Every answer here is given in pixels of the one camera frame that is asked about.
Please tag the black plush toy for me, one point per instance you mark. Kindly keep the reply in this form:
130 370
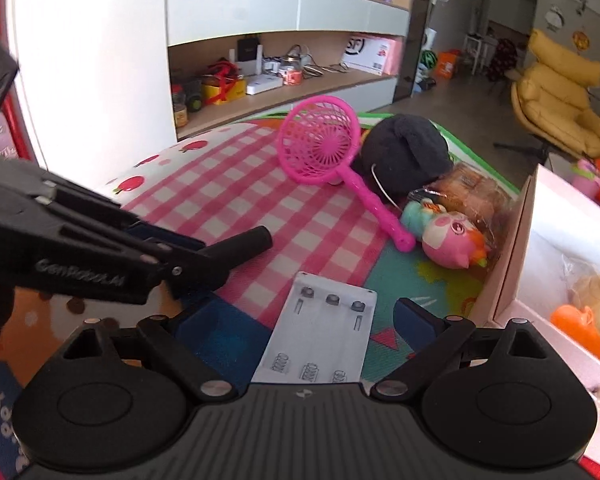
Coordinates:
405 155

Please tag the yellow lounge chair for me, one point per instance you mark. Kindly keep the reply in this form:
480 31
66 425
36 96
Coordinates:
555 95

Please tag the small jar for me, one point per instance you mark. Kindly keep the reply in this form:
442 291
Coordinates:
180 116

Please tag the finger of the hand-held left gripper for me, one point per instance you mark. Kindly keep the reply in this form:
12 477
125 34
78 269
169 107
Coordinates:
230 252
165 237

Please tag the toy car with green wheels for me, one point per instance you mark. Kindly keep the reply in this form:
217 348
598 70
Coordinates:
190 95

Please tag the pink and white parcel box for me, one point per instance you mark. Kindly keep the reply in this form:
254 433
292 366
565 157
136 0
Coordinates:
375 55

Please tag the orange plastic toy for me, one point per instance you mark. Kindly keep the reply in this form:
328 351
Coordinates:
577 330

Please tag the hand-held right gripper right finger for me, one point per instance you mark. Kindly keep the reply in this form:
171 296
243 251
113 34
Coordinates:
420 325

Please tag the pink cardboard box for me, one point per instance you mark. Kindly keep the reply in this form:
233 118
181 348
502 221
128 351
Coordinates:
510 260

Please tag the black router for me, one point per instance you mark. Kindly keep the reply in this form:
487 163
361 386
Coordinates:
248 50

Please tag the pink toy net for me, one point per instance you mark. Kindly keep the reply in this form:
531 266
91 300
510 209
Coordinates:
375 205

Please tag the pink toy cup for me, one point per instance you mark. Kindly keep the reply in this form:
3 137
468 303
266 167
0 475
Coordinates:
586 176

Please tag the glass jar with red label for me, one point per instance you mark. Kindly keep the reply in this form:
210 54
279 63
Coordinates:
291 72

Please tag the pink and teal squishy toy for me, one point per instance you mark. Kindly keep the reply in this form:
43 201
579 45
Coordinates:
445 240

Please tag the orange box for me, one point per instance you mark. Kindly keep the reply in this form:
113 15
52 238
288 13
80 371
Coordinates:
449 64

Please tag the white flat box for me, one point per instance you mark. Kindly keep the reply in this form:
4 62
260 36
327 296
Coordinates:
264 85

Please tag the white and wood cabinet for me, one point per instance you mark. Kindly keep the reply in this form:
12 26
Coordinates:
230 10

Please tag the white stool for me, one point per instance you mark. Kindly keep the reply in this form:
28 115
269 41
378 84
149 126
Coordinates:
477 47

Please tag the colourful play mat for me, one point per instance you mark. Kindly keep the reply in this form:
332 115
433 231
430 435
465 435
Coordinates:
220 190

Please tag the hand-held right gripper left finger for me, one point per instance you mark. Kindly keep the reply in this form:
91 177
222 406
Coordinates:
187 329

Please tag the dark patterned cloth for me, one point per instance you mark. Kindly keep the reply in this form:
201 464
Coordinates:
502 60

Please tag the orange wall sticker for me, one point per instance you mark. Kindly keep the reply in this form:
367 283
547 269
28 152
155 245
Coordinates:
581 40

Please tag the watermelon ball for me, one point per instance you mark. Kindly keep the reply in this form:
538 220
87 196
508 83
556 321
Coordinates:
429 58

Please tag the white wall sticker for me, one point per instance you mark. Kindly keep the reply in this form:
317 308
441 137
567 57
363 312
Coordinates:
556 17

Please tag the yellow box with red ribbon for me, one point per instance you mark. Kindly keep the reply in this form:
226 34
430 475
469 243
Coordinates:
220 91

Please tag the white battery holder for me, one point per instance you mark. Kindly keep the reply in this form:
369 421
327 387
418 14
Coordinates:
320 340

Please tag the packaged bread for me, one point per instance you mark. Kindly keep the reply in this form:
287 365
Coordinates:
480 192

